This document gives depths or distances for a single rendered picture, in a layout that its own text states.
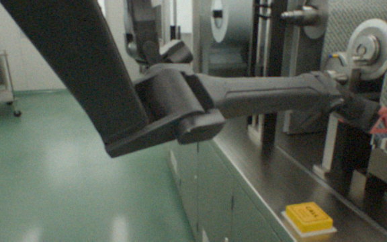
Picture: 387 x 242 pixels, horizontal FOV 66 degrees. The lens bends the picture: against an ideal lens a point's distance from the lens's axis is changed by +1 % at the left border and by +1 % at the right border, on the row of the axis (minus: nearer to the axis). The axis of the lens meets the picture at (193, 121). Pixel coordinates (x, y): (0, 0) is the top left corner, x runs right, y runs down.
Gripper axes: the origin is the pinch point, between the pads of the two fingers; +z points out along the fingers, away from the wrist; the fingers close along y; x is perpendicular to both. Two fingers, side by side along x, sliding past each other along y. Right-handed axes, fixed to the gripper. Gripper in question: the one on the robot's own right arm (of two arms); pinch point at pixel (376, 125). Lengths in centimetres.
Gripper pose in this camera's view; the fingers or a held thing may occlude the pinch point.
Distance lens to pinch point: 87.9
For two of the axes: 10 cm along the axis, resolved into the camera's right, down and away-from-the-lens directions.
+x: 5.0, -8.5, -1.4
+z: 8.3, 4.3, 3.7
